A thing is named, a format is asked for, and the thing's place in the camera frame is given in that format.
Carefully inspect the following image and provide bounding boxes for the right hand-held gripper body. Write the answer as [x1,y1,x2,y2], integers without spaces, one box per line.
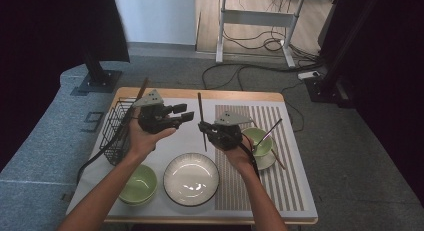
[206,110,253,151]

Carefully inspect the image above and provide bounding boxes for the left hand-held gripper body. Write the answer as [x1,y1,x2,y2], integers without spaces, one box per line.
[132,89,177,135]

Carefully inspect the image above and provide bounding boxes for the metal spoon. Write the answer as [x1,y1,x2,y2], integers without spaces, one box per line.
[253,118,284,151]

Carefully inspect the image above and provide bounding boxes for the black wire cutlery basket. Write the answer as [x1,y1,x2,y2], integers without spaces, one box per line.
[99,97,145,166]

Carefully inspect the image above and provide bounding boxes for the person's left hand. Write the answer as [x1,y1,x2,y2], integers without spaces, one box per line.
[127,107,178,163]

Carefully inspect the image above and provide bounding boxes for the person's right hand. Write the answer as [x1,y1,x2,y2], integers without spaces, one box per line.
[221,133,256,175]

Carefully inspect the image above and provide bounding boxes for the white plate dark rim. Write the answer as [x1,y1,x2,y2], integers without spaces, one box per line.
[162,152,220,207]

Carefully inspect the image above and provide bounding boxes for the striped woven placemat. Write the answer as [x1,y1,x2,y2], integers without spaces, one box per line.
[214,104,306,212]

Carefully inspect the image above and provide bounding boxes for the white power strip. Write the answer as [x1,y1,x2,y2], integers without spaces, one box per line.
[297,70,321,81]

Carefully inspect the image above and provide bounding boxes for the grey-blue floor mat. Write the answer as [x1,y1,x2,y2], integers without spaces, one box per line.
[0,62,123,231]

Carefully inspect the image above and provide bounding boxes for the black curtain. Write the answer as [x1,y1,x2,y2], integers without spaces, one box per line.
[318,0,424,205]

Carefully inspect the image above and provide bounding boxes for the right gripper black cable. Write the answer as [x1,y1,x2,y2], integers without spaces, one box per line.
[239,132,261,180]

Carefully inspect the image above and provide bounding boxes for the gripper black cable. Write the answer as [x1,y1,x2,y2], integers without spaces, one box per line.
[239,132,261,180]
[76,115,139,185]

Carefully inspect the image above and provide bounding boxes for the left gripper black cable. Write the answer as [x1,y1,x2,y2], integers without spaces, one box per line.
[76,115,139,185]

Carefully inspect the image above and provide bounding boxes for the black stand with base plate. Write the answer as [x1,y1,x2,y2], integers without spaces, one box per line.
[70,50,124,96]
[303,0,384,109]

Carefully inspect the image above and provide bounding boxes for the thin black floor cable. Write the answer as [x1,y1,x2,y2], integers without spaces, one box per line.
[280,81,305,133]

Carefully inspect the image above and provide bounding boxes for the long black floor cable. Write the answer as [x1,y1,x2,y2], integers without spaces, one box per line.
[201,59,323,91]

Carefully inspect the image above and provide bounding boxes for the black cables under desk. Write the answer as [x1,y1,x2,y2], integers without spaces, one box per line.
[222,0,321,59]

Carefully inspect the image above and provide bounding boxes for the white standing desk frame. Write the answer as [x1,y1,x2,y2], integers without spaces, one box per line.
[213,0,340,69]

